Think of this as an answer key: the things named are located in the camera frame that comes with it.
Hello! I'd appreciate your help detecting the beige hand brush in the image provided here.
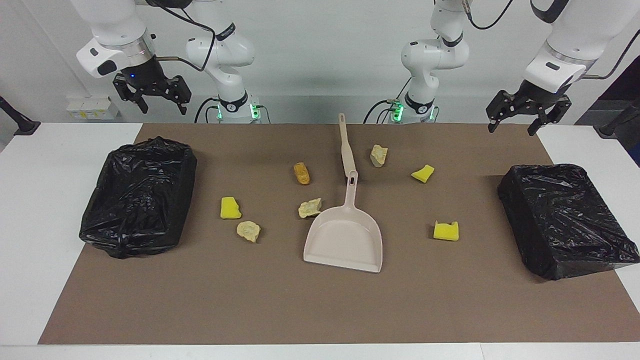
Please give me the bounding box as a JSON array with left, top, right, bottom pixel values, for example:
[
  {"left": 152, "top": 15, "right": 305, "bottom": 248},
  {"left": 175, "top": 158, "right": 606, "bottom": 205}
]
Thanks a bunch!
[{"left": 338, "top": 113, "right": 357, "bottom": 179}]

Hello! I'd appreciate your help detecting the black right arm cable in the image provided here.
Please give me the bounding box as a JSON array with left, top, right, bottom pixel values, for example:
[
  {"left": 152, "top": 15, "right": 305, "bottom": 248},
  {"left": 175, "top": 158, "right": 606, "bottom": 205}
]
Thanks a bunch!
[{"left": 135, "top": 0, "right": 217, "bottom": 72}]

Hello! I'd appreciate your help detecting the notched yellow sponge piece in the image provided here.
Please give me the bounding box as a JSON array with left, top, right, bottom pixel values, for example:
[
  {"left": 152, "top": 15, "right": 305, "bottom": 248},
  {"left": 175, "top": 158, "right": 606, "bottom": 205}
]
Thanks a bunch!
[{"left": 433, "top": 220, "right": 460, "bottom": 242}]

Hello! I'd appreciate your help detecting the black base power cable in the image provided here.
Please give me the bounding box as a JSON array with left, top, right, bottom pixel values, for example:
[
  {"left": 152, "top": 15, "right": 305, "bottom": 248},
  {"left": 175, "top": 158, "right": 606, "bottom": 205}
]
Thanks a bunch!
[
  {"left": 194, "top": 96, "right": 221, "bottom": 124},
  {"left": 363, "top": 99, "right": 401, "bottom": 124}
]

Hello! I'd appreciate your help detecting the brown table mat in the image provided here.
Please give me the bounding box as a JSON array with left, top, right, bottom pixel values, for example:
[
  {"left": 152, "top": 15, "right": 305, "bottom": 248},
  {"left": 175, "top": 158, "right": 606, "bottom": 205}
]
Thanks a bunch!
[{"left": 38, "top": 123, "right": 640, "bottom": 345}]

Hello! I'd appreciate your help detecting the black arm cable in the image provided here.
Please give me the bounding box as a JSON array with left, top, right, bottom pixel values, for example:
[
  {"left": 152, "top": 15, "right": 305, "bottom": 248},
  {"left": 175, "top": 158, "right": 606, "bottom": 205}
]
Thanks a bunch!
[
  {"left": 465, "top": 0, "right": 640, "bottom": 81},
  {"left": 135, "top": 0, "right": 217, "bottom": 72}
]

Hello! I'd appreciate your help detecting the black bag lined bin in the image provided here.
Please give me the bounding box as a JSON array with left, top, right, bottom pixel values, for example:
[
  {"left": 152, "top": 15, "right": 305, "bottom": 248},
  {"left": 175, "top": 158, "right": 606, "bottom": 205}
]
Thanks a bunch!
[
  {"left": 79, "top": 136, "right": 198, "bottom": 259},
  {"left": 497, "top": 163, "right": 640, "bottom": 281}
]

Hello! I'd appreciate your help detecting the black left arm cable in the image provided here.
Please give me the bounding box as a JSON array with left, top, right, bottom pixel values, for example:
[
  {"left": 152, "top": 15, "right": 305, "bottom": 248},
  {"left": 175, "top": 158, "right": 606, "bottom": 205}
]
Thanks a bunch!
[{"left": 465, "top": 0, "right": 640, "bottom": 81}]

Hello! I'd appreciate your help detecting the beige plastic dustpan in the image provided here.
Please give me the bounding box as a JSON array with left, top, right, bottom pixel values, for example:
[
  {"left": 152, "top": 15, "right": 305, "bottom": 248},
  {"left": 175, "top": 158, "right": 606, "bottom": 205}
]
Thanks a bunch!
[{"left": 303, "top": 170, "right": 384, "bottom": 274}]

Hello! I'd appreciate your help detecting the black stand base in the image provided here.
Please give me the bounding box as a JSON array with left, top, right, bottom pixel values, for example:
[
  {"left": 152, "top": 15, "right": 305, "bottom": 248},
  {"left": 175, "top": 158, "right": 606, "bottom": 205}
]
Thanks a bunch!
[
  {"left": 594, "top": 96, "right": 640, "bottom": 139},
  {"left": 0, "top": 96, "right": 41, "bottom": 136}
]

